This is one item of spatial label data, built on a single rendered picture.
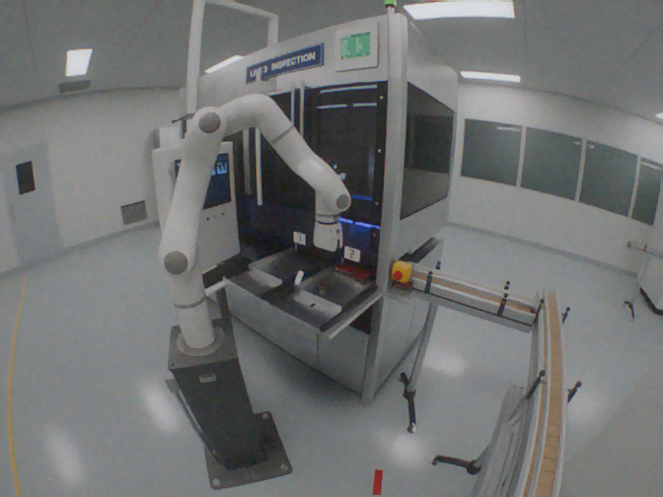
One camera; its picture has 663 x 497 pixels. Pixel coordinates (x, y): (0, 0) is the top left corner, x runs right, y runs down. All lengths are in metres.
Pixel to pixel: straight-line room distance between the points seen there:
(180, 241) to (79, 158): 5.31
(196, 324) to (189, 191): 0.44
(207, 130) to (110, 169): 5.39
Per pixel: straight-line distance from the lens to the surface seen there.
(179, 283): 0.94
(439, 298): 1.32
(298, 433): 1.77
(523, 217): 5.72
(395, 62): 1.18
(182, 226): 0.82
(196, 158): 0.79
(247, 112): 0.83
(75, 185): 6.03
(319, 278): 1.37
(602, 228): 6.01
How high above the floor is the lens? 1.53
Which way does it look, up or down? 22 degrees down
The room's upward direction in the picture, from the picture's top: 1 degrees clockwise
